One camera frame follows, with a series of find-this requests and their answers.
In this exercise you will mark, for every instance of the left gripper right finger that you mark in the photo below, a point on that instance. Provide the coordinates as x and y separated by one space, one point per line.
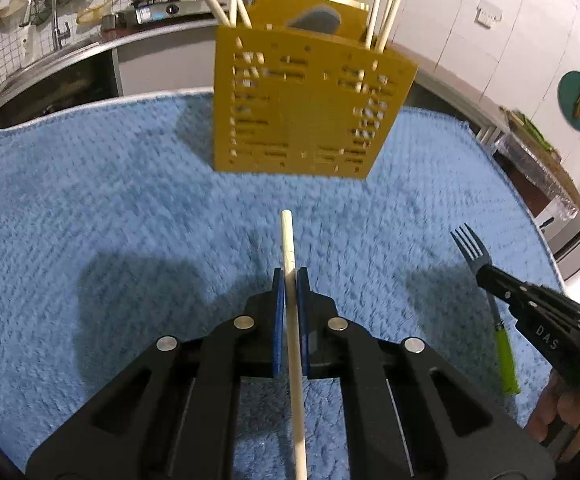
408 414

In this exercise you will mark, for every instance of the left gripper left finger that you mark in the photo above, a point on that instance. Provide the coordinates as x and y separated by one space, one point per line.
171 413

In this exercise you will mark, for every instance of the green-handled fork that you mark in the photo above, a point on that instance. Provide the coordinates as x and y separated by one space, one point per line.
476 256

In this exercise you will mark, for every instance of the wooden chopstick long diagonal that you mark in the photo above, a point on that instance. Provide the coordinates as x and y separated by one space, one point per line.
294 347

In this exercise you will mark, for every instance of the wooden chopstick crossing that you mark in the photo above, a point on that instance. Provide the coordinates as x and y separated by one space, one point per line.
387 25

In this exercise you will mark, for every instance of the light blue rice spoon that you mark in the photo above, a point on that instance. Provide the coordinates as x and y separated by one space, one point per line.
321 19

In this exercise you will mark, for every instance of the kitchen counter with cabinets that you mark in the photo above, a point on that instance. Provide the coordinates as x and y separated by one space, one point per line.
167 58

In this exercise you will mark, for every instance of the person right hand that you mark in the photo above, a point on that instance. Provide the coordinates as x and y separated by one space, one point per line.
557 400

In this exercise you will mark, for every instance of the blue textured table cloth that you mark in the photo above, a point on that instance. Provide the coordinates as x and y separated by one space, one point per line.
115 230

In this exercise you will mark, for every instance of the wooden chopping block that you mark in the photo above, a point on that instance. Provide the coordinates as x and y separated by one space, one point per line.
538 162

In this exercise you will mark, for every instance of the yellow plastic utensil holder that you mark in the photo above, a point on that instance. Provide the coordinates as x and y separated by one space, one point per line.
288 101

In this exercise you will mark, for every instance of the steel sink faucet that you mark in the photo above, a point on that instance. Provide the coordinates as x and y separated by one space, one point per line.
37 12

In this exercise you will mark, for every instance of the gas stove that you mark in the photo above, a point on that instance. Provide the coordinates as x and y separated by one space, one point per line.
144 13

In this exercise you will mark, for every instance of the green round wall board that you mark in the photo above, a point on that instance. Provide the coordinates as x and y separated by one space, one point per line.
568 94

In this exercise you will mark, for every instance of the white wall socket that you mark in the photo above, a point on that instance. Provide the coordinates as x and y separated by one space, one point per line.
487 14

